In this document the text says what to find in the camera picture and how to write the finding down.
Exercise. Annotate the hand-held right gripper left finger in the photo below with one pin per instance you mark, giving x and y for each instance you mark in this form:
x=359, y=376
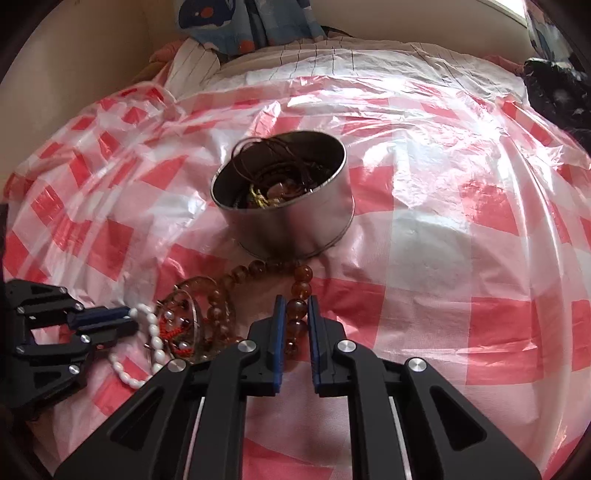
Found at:
x=278, y=332

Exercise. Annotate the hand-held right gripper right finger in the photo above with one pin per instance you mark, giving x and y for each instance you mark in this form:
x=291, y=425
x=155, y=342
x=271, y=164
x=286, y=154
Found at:
x=315, y=332

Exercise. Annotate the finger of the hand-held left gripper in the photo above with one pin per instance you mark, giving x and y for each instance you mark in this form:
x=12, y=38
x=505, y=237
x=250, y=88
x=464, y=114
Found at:
x=104, y=314
x=106, y=333

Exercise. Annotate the round metal tin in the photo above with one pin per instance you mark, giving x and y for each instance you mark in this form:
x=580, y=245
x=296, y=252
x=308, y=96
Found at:
x=295, y=226

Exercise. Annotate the red white checked plastic sheet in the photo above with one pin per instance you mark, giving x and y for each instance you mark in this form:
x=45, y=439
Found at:
x=438, y=230

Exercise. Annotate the pink cloth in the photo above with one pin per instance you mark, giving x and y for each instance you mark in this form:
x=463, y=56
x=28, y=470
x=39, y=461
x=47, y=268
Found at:
x=164, y=50

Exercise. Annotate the white striped bedsheet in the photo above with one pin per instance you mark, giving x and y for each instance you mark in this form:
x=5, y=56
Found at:
x=323, y=60

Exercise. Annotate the blue whale print pillow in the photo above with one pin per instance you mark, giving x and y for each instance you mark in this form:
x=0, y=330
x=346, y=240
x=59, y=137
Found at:
x=217, y=23

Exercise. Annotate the black jacket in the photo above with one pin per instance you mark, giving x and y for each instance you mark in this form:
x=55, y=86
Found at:
x=554, y=92

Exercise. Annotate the beige tree print curtain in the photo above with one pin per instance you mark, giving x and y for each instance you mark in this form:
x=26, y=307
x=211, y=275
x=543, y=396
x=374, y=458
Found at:
x=545, y=32

